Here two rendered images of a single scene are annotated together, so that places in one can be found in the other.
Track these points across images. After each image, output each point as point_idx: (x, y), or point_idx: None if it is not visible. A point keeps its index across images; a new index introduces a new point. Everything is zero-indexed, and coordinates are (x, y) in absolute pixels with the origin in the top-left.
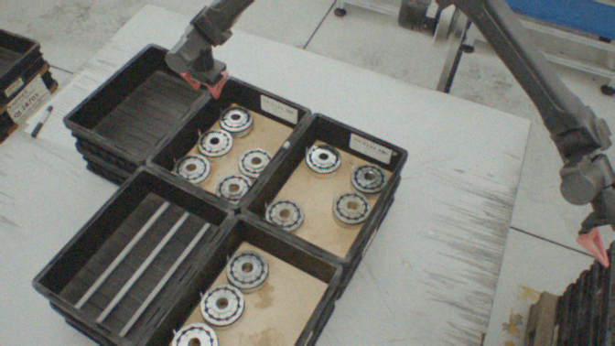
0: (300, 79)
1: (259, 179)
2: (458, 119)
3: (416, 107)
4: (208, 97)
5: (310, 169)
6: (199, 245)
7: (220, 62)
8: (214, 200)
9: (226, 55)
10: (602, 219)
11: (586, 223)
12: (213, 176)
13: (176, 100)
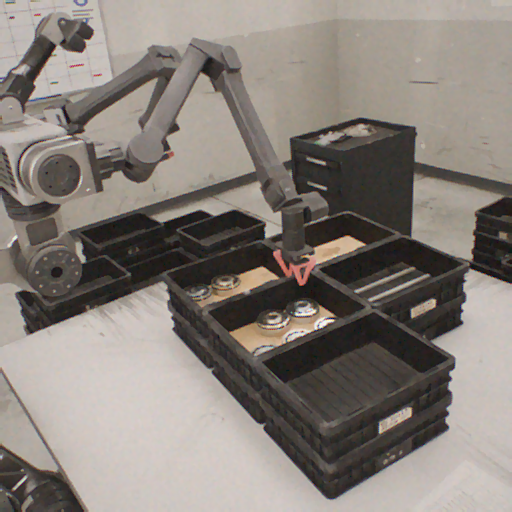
0: (138, 463)
1: (283, 280)
2: (44, 368)
3: (62, 389)
4: (288, 343)
5: None
6: None
7: (278, 245)
8: (324, 276)
9: None
10: (165, 140)
11: (169, 146)
12: (313, 330)
13: (319, 407)
